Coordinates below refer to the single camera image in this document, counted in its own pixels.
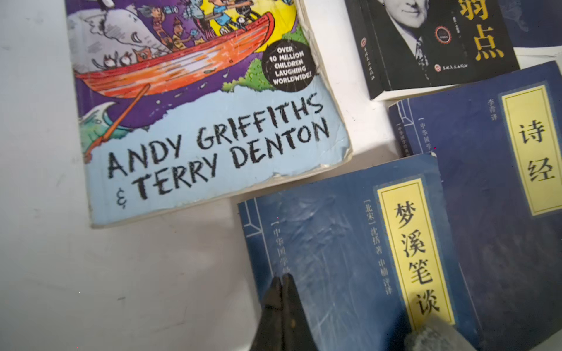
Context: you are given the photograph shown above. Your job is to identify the blue book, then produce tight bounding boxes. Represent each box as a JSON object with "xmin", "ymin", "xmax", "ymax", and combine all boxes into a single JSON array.
[
  {"xmin": 238, "ymin": 154, "xmax": 481, "ymax": 350},
  {"xmin": 389, "ymin": 61, "xmax": 561, "ymax": 350},
  {"xmin": 499, "ymin": 0, "xmax": 561, "ymax": 56}
]

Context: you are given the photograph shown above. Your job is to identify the black portrait cover book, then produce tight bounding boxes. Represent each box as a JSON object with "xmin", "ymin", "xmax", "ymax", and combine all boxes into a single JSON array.
[{"xmin": 345, "ymin": 0, "xmax": 520, "ymax": 100}]

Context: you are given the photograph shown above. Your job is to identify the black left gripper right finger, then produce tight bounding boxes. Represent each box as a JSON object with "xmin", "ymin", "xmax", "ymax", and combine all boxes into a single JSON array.
[{"xmin": 281, "ymin": 273, "xmax": 318, "ymax": 351}]

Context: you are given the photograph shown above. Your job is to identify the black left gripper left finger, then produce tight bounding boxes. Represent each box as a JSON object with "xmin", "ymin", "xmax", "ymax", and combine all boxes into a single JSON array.
[{"xmin": 250, "ymin": 276, "xmax": 283, "ymax": 351}]

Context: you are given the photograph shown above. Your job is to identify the Treehouse colourful paperback book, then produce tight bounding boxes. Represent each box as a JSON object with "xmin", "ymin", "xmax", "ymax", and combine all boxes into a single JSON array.
[{"xmin": 65, "ymin": 1, "xmax": 352, "ymax": 228}]

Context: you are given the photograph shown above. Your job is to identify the grey striped cloth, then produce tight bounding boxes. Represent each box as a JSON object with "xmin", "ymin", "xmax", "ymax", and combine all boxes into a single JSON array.
[{"xmin": 404, "ymin": 316, "xmax": 476, "ymax": 351}]

